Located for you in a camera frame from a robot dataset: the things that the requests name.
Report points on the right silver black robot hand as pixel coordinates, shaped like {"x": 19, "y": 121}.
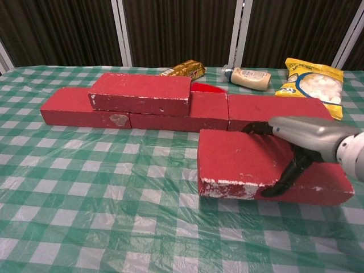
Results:
{"x": 307, "y": 133}

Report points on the red brick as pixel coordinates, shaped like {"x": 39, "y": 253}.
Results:
{"x": 207, "y": 109}
{"x": 142, "y": 88}
{"x": 270, "y": 106}
{"x": 68, "y": 108}
{"x": 236, "y": 156}

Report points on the yellow snack bag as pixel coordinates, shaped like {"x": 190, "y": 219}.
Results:
{"x": 315, "y": 82}

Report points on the mayonnaise squeeze bottle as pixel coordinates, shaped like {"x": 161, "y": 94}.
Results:
{"x": 250, "y": 78}

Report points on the red plate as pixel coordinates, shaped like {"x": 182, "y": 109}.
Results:
{"x": 204, "y": 88}

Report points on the gold biscuit pack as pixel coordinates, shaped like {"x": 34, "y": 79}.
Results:
{"x": 187, "y": 68}

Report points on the green checked tablecloth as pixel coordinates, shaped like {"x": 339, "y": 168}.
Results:
{"x": 113, "y": 213}

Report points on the white partition post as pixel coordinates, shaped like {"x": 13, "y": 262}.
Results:
{"x": 5, "y": 61}
{"x": 240, "y": 31}
{"x": 122, "y": 31}
{"x": 348, "y": 37}

